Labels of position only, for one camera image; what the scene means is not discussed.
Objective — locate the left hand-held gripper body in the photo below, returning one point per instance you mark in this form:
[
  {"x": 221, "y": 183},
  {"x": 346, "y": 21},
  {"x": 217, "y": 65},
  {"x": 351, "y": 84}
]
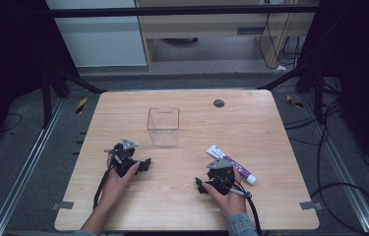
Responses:
[{"x": 123, "y": 161}]

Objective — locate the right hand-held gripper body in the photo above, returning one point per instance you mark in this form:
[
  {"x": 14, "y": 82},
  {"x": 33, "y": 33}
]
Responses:
[{"x": 220, "y": 177}]

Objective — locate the person's right hand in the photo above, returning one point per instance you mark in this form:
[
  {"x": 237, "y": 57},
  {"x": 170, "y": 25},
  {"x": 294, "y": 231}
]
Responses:
[{"x": 230, "y": 201}]

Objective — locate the person's left hand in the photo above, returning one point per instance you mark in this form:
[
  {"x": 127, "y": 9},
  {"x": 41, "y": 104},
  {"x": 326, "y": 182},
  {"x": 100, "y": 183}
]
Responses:
[{"x": 114, "y": 188}]

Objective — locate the white purple toothpaste tube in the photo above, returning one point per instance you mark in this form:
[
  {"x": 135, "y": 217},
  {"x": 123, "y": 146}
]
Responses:
[{"x": 237, "y": 167}]

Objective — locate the clear plastic container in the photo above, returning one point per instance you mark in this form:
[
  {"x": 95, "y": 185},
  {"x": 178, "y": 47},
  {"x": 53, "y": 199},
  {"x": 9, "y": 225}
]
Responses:
[{"x": 163, "y": 127}]

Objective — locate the yellow black striped tape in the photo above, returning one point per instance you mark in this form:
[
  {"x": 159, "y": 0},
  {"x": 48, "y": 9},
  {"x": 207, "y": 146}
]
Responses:
[
  {"x": 294, "y": 102},
  {"x": 81, "y": 105}
]

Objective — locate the grey round table grommet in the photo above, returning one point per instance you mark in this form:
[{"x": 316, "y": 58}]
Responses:
[{"x": 218, "y": 103}]

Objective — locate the black metal stand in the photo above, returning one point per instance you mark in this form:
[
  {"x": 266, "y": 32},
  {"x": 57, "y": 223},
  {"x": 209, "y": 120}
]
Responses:
[
  {"x": 51, "y": 95},
  {"x": 316, "y": 86}
]

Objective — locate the white cabinet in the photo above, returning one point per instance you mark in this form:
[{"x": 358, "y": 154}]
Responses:
[{"x": 100, "y": 41}]

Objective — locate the small white plug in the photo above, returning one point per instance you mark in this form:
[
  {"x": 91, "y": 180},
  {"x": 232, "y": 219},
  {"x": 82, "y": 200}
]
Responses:
[{"x": 281, "y": 68}]

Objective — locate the light wooden desk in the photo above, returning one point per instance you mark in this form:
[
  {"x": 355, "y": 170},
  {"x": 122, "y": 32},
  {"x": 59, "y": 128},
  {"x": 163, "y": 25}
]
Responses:
[{"x": 218, "y": 29}]

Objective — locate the black curtain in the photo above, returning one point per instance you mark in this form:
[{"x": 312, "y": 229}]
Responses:
[
  {"x": 362, "y": 72},
  {"x": 6, "y": 65}
]

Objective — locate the black horizontal bar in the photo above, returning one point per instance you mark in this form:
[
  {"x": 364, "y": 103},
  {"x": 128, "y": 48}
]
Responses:
[{"x": 182, "y": 11}]

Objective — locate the grey metal table bracket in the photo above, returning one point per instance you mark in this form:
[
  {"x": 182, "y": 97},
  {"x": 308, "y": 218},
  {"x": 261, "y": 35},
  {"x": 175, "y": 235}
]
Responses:
[
  {"x": 310, "y": 205},
  {"x": 62, "y": 205}
]

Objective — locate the metal floor rail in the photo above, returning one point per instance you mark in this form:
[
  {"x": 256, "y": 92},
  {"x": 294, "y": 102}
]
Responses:
[
  {"x": 24, "y": 171},
  {"x": 343, "y": 165}
]

